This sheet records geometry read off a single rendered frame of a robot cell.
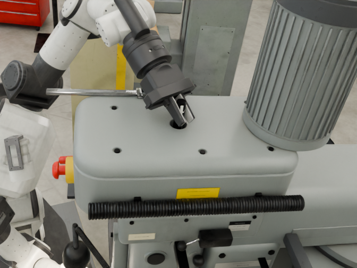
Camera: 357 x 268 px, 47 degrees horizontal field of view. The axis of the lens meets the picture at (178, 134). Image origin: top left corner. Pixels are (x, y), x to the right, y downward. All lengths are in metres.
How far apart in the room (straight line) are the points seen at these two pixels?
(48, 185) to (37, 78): 2.22
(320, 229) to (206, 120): 0.41
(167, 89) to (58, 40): 0.46
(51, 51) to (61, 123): 2.83
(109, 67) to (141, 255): 1.87
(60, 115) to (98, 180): 3.34
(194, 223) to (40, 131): 0.58
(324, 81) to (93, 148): 0.45
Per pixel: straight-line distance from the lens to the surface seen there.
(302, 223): 1.07
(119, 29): 0.90
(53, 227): 2.39
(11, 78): 1.26
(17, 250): 1.47
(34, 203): 1.86
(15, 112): 1.28
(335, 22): 0.76
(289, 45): 0.79
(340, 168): 1.13
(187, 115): 0.87
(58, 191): 3.36
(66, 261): 1.16
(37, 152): 1.29
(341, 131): 4.68
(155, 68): 0.86
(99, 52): 2.72
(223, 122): 0.92
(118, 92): 0.96
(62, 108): 4.23
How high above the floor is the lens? 2.41
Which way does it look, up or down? 37 degrees down
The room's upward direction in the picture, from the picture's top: 9 degrees clockwise
